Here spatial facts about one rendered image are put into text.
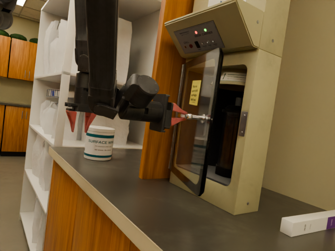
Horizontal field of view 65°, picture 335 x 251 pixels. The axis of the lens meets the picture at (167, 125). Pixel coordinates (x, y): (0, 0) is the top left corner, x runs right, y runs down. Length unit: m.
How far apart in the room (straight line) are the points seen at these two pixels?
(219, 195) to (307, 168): 0.44
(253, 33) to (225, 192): 0.45
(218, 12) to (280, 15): 0.19
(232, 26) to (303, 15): 0.56
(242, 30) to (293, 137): 0.57
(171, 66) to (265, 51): 0.38
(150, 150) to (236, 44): 0.49
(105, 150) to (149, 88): 0.69
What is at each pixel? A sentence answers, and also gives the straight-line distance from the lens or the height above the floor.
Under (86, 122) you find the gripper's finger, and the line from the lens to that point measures 0.99.
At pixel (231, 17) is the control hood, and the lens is 0.76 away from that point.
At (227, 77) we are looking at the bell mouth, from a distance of 0.87.
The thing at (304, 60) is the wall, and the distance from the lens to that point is 1.21.
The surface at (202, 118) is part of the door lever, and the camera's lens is 0.72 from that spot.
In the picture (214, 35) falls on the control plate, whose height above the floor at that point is 1.45.
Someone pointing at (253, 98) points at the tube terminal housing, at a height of 1.27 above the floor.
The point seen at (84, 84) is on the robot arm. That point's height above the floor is 1.26.
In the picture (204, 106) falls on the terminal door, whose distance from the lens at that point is 0.74.
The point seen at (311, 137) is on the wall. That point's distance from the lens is 1.15.
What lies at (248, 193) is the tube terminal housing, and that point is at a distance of 0.83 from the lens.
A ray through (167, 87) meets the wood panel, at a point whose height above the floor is 1.30.
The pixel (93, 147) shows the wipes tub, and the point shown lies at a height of 1.00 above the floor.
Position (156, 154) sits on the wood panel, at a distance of 1.02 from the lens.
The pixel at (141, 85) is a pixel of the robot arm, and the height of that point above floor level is 1.26.
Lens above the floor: 1.21
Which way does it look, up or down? 3 degrees down
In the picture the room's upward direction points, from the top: 8 degrees clockwise
